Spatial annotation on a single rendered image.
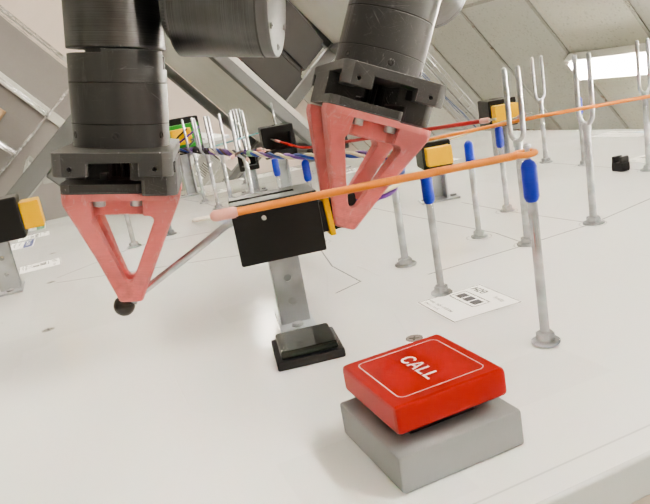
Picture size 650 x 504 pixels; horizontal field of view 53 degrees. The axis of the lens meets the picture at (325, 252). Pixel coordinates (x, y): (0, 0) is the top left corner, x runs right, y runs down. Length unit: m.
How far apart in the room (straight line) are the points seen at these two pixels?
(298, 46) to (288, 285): 1.18
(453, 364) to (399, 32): 0.22
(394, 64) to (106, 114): 0.17
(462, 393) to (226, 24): 0.23
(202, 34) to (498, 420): 0.25
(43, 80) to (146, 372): 7.55
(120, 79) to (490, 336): 0.25
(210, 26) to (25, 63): 7.58
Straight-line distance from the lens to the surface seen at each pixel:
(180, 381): 0.40
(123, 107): 0.40
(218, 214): 0.31
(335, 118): 0.39
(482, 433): 0.27
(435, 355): 0.28
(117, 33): 0.40
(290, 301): 0.46
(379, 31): 0.42
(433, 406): 0.25
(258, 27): 0.37
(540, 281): 0.36
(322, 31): 2.11
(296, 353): 0.38
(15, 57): 7.95
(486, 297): 0.44
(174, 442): 0.33
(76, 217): 0.41
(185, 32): 0.39
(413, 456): 0.25
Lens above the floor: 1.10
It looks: 6 degrees up
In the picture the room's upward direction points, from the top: 36 degrees clockwise
